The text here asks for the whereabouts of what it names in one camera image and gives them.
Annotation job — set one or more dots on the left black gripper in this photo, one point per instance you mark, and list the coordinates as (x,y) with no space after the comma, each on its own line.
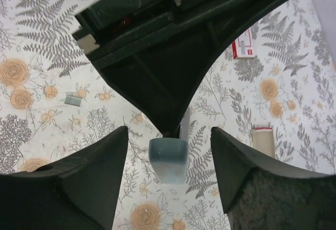
(155,53)

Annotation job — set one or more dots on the olive green stapler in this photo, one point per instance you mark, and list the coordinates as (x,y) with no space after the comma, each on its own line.
(263,140)

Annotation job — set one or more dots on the light blue stapler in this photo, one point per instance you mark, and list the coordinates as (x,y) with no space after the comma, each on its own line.
(168,155)

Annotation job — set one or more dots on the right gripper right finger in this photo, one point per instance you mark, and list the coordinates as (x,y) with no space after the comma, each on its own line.
(260,192)

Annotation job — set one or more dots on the floral table mat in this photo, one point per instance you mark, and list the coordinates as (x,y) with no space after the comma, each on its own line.
(289,86)

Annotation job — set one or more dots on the red staple box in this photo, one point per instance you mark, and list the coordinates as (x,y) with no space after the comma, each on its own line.
(243,47)

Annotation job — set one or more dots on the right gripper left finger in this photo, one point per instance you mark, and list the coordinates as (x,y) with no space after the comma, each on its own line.
(79,191)

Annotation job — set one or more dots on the small removed staple piece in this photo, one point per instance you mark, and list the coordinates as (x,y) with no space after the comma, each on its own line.
(72,100)

